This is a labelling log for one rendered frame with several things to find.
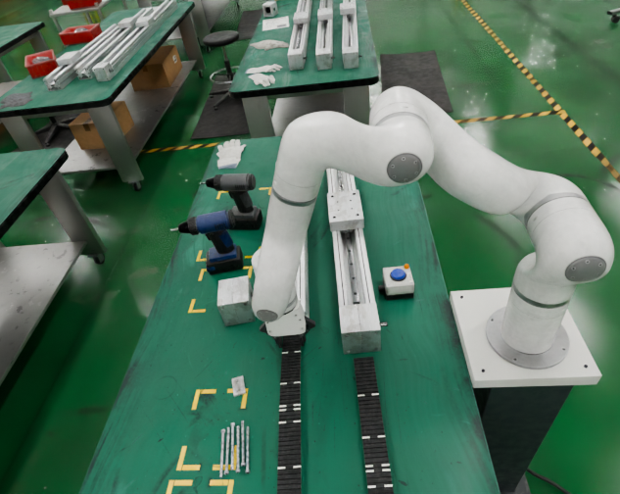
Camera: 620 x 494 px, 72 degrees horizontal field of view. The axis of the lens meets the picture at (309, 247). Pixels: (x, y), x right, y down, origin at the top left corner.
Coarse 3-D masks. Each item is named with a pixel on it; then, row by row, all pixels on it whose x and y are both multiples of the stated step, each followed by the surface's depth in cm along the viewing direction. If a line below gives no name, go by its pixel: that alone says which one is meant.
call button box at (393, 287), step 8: (384, 272) 127; (408, 272) 125; (384, 280) 126; (392, 280) 124; (400, 280) 123; (408, 280) 123; (384, 288) 128; (392, 288) 123; (400, 288) 123; (408, 288) 123; (392, 296) 125; (400, 296) 125; (408, 296) 125
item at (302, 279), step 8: (304, 248) 135; (304, 256) 133; (304, 264) 130; (304, 272) 127; (296, 280) 126; (304, 280) 125; (296, 288) 123; (304, 288) 123; (304, 296) 120; (304, 304) 118
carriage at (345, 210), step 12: (336, 192) 148; (348, 192) 147; (336, 204) 143; (348, 204) 143; (360, 204) 142; (336, 216) 139; (348, 216) 138; (360, 216) 137; (336, 228) 139; (348, 228) 139
